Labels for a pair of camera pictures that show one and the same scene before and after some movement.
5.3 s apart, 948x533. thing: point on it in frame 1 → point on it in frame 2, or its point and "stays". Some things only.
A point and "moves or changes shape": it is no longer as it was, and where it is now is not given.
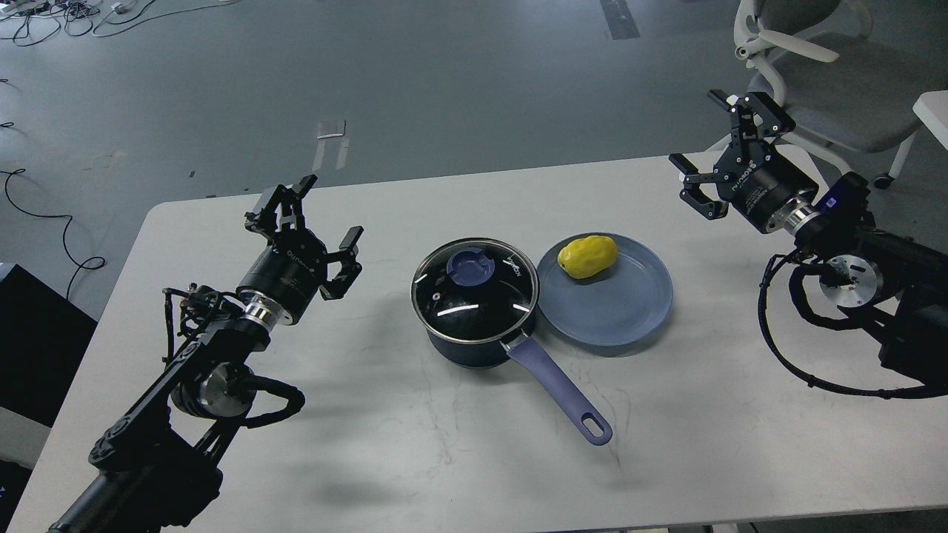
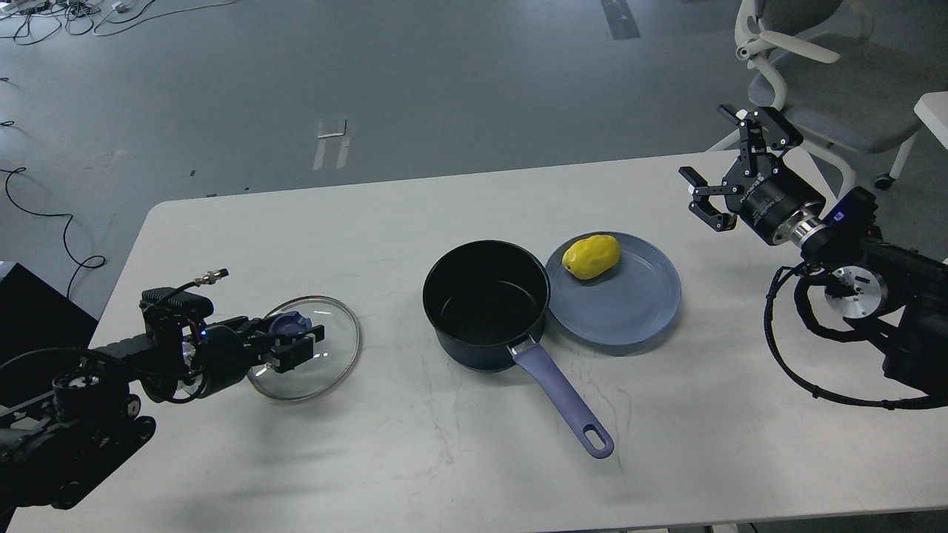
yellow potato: x=587 y=256 stays
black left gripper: x=287 y=278 → x=227 y=352
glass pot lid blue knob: x=475 y=290 moves or changes shape
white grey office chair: x=843 y=91 stays
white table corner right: x=932 y=109 stays
